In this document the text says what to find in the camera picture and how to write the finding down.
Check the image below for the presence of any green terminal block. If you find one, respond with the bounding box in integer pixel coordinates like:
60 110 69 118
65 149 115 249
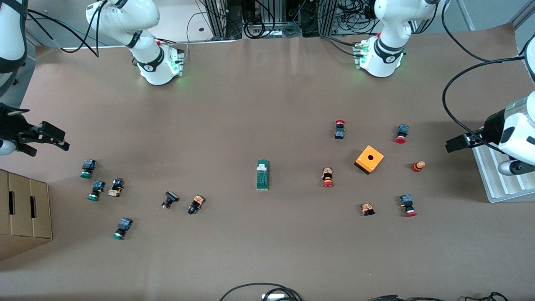
256 159 270 191

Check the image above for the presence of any green mushroom push button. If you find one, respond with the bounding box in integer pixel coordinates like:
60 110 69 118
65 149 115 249
80 158 97 179
87 180 106 202
112 217 133 240

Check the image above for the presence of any white grooved tray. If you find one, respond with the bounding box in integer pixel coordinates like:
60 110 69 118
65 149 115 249
472 140 535 204

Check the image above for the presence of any brown cardboard box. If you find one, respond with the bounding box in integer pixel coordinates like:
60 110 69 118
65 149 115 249
29 179 53 251
8 172 32 256

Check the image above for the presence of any black square head push button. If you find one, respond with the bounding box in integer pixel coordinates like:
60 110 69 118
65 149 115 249
161 191 180 210

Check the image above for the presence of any aluminium equipment rack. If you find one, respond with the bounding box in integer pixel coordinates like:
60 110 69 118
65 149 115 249
205 0 341 39

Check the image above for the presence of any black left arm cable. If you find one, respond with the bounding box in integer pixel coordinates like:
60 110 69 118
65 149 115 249
441 0 535 149

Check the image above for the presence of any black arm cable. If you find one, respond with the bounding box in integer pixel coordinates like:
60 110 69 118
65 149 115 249
26 0 102 58
441 0 535 149

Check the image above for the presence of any orange button enclosure box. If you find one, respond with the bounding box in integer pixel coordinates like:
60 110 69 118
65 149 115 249
354 145 385 175

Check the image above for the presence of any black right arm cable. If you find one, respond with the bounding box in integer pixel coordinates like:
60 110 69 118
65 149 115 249
26 0 102 58

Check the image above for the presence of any aluminium frame post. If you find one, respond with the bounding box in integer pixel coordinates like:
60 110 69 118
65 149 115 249
455 0 476 32
511 0 535 30

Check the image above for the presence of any black cable tangle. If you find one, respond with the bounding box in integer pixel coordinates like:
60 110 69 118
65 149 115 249
370 291 510 301

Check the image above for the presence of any black looped cable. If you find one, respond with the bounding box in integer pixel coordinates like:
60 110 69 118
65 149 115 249
219 283 303 301

